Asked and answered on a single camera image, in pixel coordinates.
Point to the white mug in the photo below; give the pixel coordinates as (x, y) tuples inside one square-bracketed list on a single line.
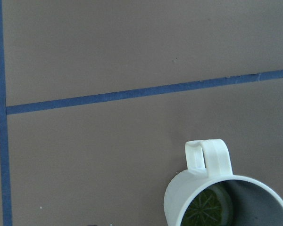
[(208, 163)]

